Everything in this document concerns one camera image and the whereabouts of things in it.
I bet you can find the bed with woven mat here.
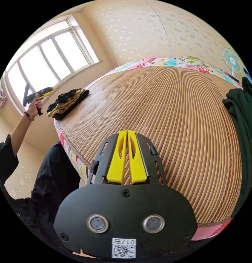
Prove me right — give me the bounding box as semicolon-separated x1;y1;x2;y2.
53;56;244;241

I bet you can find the pile of clothes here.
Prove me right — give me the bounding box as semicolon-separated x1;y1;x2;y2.
46;88;90;121

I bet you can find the person's left hand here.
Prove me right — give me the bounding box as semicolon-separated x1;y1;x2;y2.
26;95;43;119

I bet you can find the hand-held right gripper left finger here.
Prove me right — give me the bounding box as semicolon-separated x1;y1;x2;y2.
106;130;127;184

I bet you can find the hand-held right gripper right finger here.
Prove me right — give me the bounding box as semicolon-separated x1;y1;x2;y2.
127;130;148;185

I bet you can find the white and teal fan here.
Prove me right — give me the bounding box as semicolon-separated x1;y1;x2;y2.
221;47;243;78

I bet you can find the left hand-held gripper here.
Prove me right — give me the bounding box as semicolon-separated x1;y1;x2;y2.
28;87;57;116

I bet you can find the window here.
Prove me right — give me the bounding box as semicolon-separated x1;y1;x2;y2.
2;15;103;116

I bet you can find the black long sleeve shirt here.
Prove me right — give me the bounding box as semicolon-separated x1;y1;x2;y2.
222;76;252;219

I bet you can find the person's left forearm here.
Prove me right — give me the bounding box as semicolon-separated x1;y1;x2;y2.
10;112;34;156

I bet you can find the person's body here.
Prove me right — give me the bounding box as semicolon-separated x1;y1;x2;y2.
0;134;82;254

